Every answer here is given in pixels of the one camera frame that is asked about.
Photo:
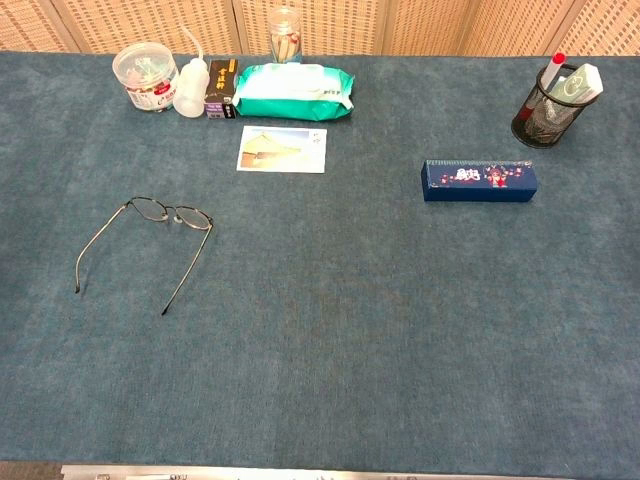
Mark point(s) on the eyeglasses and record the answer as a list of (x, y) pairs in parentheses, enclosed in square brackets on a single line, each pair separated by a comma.
[(192, 219)]

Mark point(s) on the blue felt table cloth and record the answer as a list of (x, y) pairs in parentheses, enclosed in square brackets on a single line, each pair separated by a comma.
[(350, 300)]

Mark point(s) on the postcard with building picture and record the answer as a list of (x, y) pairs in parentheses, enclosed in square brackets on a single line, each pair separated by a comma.
[(280, 150)]

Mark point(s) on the green wet wipes pack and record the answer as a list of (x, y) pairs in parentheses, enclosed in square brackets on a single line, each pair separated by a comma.
[(295, 95)]

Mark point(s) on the long dark blue printed box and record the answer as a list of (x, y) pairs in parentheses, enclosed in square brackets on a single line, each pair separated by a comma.
[(480, 182)]

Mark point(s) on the black box with gold text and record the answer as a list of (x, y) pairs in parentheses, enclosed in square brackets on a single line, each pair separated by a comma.
[(221, 85)]

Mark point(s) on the white plastic squeeze bottle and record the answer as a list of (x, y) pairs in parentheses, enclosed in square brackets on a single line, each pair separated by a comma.
[(190, 90)]

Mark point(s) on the clear glass jar with sticks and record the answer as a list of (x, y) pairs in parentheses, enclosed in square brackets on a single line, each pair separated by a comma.
[(285, 40)]

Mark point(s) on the clear jar of coloured clips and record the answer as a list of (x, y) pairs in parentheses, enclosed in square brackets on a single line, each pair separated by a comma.
[(147, 80)]

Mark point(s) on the black mesh pen holder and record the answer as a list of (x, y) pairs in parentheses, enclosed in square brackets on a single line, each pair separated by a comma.
[(542, 125)]

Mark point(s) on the woven wicker folding screen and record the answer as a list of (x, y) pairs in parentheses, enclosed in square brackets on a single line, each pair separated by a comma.
[(150, 20)]

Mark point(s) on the red capped marker pen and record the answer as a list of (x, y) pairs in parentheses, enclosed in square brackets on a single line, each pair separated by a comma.
[(556, 67)]

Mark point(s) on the pale green card box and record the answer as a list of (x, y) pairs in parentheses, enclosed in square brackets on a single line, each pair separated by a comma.
[(575, 82)]

